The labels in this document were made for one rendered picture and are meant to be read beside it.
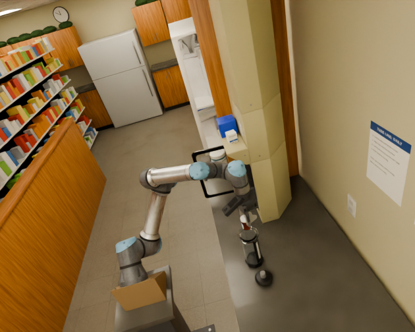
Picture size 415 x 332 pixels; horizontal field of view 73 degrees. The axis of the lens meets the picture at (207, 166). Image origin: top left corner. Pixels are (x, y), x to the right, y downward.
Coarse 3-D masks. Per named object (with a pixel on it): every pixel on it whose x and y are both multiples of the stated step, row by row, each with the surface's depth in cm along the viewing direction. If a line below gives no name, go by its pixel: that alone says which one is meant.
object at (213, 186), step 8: (216, 152) 185; (224, 152) 185; (200, 160) 188; (208, 160) 188; (216, 160) 188; (224, 160) 188; (232, 160) 189; (208, 184) 199; (216, 184) 199; (224, 184) 200; (208, 192) 203; (216, 192) 203
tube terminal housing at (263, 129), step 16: (256, 112) 139; (272, 112) 147; (256, 128) 144; (272, 128) 150; (256, 144) 148; (272, 144) 153; (256, 160) 154; (272, 160) 157; (256, 176) 159; (272, 176) 161; (288, 176) 179; (256, 192) 166; (272, 192) 167; (288, 192) 184; (272, 208) 174
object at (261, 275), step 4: (260, 272) 144; (264, 272) 144; (268, 272) 147; (256, 276) 147; (260, 276) 146; (264, 276) 144; (268, 276) 145; (272, 276) 146; (256, 280) 145; (260, 280) 144; (264, 280) 144; (268, 280) 143; (260, 284) 143; (264, 284) 143; (268, 284) 143
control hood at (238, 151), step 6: (222, 138) 165; (240, 138) 160; (228, 144) 158; (234, 144) 156; (240, 144) 154; (228, 150) 152; (234, 150) 151; (240, 150) 149; (246, 150) 150; (234, 156) 150; (240, 156) 151; (246, 156) 152; (246, 162) 154
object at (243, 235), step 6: (252, 228) 149; (240, 234) 149; (246, 234) 152; (252, 234) 152; (246, 240) 143; (252, 240) 142; (258, 240) 149; (246, 246) 146; (252, 246) 145; (246, 252) 149; (252, 252) 148; (246, 258) 153; (252, 258) 151; (252, 264) 154
